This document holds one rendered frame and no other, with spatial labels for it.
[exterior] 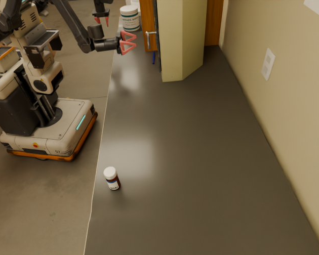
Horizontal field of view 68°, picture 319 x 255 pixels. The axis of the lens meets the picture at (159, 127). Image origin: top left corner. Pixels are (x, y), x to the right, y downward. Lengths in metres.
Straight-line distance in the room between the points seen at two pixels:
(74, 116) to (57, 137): 0.26
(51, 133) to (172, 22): 1.47
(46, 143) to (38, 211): 0.54
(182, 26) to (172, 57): 0.16
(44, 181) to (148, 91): 1.37
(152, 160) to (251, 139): 0.42
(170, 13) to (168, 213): 0.84
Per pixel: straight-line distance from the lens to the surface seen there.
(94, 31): 1.25
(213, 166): 0.93
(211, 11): 1.60
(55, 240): 1.99
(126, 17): 1.91
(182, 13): 1.17
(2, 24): 1.60
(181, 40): 1.22
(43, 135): 2.25
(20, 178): 2.43
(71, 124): 2.23
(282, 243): 0.85
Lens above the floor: 1.70
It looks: 46 degrees down
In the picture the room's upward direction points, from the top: 6 degrees counter-clockwise
